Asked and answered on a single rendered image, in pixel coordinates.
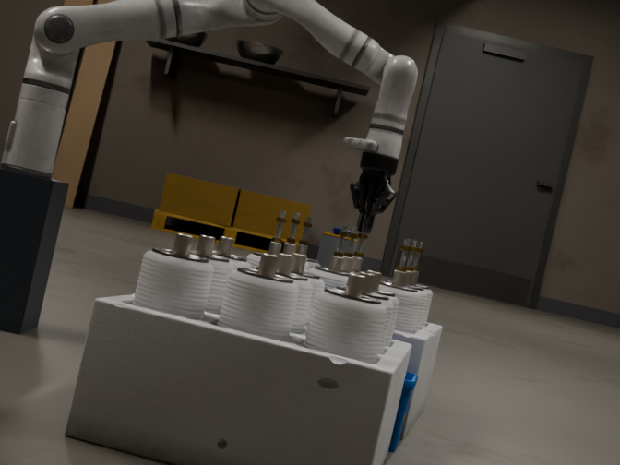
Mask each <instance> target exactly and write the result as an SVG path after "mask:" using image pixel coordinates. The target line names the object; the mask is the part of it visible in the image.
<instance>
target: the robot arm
mask: <svg viewBox="0 0 620 465"><path fill-rule="evenodd" d="M283 15H284V16H286V17H288V18H291V19H293V20H294V21H296V22H297V23H299V24H300V25H301V26H302V27H304V28H305V29H306V30H307V31H308V32H309V33H310V34H311V35H312V36H313V37H314V38H315V39H316V40H317V41H318V42H319V43H320V44H321V45H322V46H323V47H324V48H325V49H326V50H327V51H328V52H329V53H331V54H332V55H334V56H335V57H337V58H339V59H340V60H341V61H343V62H344V63H346V64H348V65H349V66H352V67H354V68H355V69H358V70H360V71H361V72H363V73H364V74H366V75H367V76H368V77H369V78H371V79H372V80H373V81H374V82H375V83H377V84H378V85H379V86H381V88H380V92H379V97H378V101H377V104H376V107H375V109H374V112H373V116H372V121H371V124H370V128H369V132H368V134H367V137H366V139H361V138H354V137H346V138H344V140H343V144H342V146H343V147H346V148H349V149H358V150H363V155H362V159H361V163H360V167H361V168H362V169H363V172H362V174H361V176H360V178H359V181H358V182H357V183H356V184H354V183H351V184H350V189H351V193H352V201H353V205H354V207H355V208H356V209H359V212H360V215H359V219H358V222H357V228H358V229H357V231H358V232H361V233H370V232H371V231H372V229H373V224H374V220H375V216H376V215H377V214H378V213H381V214H382V213H383V212H384V211H385V210H386V209H387V207H388V206H389V205H390V203H391V202H392V201H393V200H394V198H395V197H396V196H397V194H398V193H397V191H393V190H392V188H391V175H395V174H396V170H397V167H398V162H399V155H400V151H401V146H402V138H403V133H404V128H405V125H406V121H407V114H408V109H409V106H410V103H411V98H412V95H413V92H414V89H415V85H416V82H417V77H418V69H417V65H416V64H415V63H414V61H413V60H412V59H410V57H408V56H405V55H398V56H394V55H393V54H390V53H389V52H387V51H386V50H384V49H382V48H381V47H380V46H379V44H378V43H377V42H376V41H375V40H374V39H372V38H371V37H369V36H367V35H366V34H364V33H362V32H361V31H359V30H357V29H356V28H354V27H352V26H351V25H349V24H347V23H346V22H344V21H343V20H341V19H340V18H338V17H336V16H335V15H333V14H332V13H331V12H329V11H328V10H327V9H325V8H324V7H323V6H321V5H320V4H319V3H318V2H317V1H316V0H117V1H113V2H110V3H106V4H99V5H88V6H54V7H50V8H48V9H46V10H44V11H43V12H41V14H40V15H39V16H38V18H37V19H36V22H35V26H34V33H33V37H32V42H31V47H30V54H29V58H28V62H27V65H26V69H25V73H24V78H23V81H22V86H21V91H20V94H19V99H18V107H17V110H16V115H15V119H14V121H11V122H10V124H9V129H8V134H7V138H6V145H5V150H4V154H3V159H2V162H1V165H0V169H5V170H9V171H12V172H16V173H24V174H27V175H32V176H37V177H41V178H45V179H51V177H52V173H53V169H54V161H55V157H56V152H57V149H58V144H59V140H60V136H61V132H62V127H63V123H64V119H65V114H66V106H67V103H68V98H69V94H70V90H71V87H72V82H73V77H74V73H75V68H76V64H77V59H78V52H79V48H83V47H86V46H90V45H93V44H97V43H102V42H111V41H152V40H160V39H166V38H172V37H178V36H182V35H186V34H192V33H197V32H203V31H209V30H217V29H224V28H234V27H250V26H264V25H269V24H272V23H275V22H276V21H278V20H279V19H280V18H281V17H282V16H283ZM359 201H360V203H359ZM365 202H367V204H366V203H365ZM373 204H374V205H373ZM381 205H382V206H381ZM380 206H381V207H380Z"/></svg>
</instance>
